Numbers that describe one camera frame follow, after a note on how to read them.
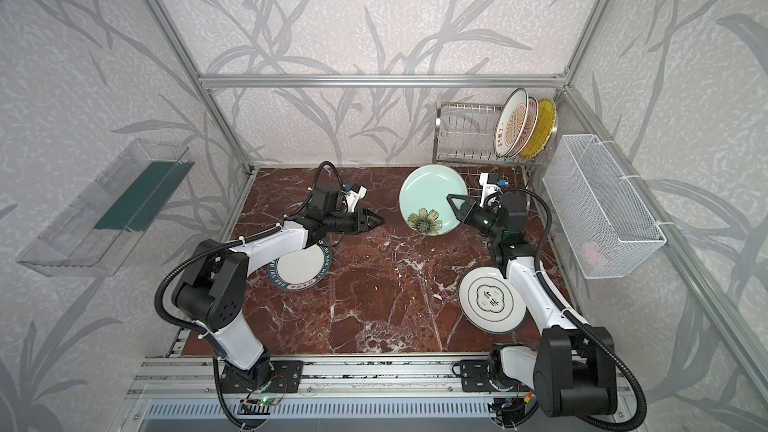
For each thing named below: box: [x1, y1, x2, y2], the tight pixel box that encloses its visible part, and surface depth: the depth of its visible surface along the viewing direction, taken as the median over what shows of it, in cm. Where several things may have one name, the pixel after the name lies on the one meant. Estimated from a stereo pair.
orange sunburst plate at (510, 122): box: [493, 87, 529, 158], surface depth 90 cm
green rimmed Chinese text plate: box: [267, 240, 333, 291], surface depth 91 cm
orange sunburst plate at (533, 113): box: [506, 96, 539, 159], surface depth 77 cm
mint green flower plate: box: [399, 164, 468, 237], surface depth 82 cm
